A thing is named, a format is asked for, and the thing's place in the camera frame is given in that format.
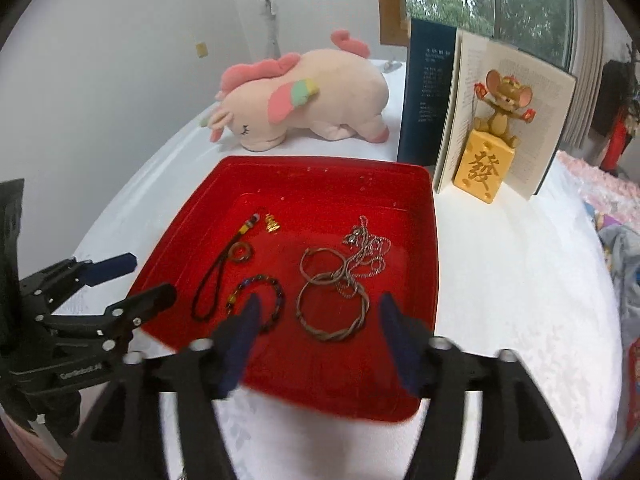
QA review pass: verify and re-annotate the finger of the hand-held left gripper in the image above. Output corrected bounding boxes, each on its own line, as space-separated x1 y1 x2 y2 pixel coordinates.
20 252 139 311
37 283 178 355

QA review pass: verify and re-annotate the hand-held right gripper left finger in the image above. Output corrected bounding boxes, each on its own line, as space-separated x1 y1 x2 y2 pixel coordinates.
60 292 264 480

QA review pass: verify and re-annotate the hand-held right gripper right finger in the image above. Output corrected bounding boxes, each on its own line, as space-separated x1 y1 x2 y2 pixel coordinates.
379 292 584 480

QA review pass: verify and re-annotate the tiger eye bead bracelet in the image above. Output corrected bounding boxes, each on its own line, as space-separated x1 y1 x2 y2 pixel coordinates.
226 274 286 337

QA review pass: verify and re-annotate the black cord charm strap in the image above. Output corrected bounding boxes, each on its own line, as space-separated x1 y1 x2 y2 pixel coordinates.
191 213 281 322

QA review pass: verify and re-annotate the large red tin box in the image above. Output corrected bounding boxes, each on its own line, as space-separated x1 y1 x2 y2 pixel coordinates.
127 155 440 424

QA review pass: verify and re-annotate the twisted silver bangle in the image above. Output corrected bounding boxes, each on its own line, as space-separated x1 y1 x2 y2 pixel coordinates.
295 279 371 343

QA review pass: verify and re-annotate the silver chain necklace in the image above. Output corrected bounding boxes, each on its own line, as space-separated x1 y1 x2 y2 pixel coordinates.
335 215 392 302

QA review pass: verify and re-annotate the thin silver bangle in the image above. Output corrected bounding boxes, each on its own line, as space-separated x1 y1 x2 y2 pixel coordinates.
299 247 352 287

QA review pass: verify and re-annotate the mouse figurine on yellow block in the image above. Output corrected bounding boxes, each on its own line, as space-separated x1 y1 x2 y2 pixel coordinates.
453 69 535 205

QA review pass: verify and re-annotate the grey cloth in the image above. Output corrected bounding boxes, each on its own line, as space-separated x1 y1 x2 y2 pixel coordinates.
595 210 640 321

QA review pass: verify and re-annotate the pink quilt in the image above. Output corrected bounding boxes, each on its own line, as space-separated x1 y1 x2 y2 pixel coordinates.
556 150 640 222

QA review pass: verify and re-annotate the open book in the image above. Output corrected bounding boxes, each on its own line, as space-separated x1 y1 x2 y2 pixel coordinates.
397 17 579 197

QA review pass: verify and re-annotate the pink plush toy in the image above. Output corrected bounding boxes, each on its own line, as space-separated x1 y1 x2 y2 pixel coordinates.
199 29 391 154

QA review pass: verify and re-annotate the coat rack with clothes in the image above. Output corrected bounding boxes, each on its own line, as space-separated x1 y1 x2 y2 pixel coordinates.
597 40 640 177

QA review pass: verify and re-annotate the beige curtain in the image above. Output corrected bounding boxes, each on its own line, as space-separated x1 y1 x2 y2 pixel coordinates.
564 0 609 149

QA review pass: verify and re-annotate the metal wall hook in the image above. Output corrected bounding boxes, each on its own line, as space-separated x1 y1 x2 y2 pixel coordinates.
256 0 281 59

